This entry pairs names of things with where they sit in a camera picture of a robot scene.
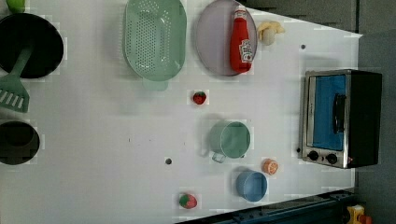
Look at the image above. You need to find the blue glass oven door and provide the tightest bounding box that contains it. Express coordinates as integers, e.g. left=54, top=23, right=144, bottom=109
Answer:
left=306, top=75, right=347, bottom=151

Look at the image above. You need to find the black silver toaster oven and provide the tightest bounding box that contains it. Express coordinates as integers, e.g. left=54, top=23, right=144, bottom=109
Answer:
left=300, top=69, right=382, bottom=169

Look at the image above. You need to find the green metal mug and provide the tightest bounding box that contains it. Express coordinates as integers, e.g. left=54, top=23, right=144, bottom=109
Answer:
left=209, top=120, right=251, bottom=163

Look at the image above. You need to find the red ketchup bottle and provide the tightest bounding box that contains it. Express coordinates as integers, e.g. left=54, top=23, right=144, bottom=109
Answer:
left=230, top=6, right=253, bottom=74

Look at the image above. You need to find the grey round plate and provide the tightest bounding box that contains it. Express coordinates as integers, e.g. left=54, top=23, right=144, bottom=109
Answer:
left=195, top=0, right=258, bottom=76

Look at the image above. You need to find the orange slice toy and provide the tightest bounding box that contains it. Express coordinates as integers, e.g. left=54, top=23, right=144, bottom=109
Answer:
left=262, top=159, right=278, bottom=175

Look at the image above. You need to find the red green strawberry toy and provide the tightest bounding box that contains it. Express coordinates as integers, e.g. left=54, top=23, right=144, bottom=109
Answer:
left=178, top=193, right=198, bottom=209

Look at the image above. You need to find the blue cup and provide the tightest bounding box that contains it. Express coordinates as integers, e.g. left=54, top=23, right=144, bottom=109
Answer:
left=235, top=170, right=267, bottom=203

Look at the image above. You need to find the green perforated colander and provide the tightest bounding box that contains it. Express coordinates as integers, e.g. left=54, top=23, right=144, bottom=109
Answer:
left=123, top=0, right=187, bottom=91

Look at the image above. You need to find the peeled banana toy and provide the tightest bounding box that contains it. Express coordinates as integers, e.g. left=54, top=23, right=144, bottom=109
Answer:
left=257, top=21, right=285, bottom=46

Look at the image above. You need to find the small black cup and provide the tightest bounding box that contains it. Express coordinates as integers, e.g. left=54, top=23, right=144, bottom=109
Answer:
left=0, top=121, right=40, bottom=165

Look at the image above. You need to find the green slotted spatula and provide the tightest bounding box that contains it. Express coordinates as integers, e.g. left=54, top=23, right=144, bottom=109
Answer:
left=0, top=47, right=33, bottom=113

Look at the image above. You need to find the yellow red emergency button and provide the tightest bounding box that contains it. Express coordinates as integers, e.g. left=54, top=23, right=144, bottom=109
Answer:
left=346, top=204, right=373, bottom=224

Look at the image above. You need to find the large black bowl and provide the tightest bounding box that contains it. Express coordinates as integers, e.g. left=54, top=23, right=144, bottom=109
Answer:
left=0, top=13, right=64, bottom=79

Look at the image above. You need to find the lime green cup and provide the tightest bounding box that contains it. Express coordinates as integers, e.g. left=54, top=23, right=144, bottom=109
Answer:
left=6, top=0, right=25, bottom=13

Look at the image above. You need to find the blue metal table frame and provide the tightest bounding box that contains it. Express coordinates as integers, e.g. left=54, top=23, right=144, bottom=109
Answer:
left=177, top=190, right=357, bottom=224

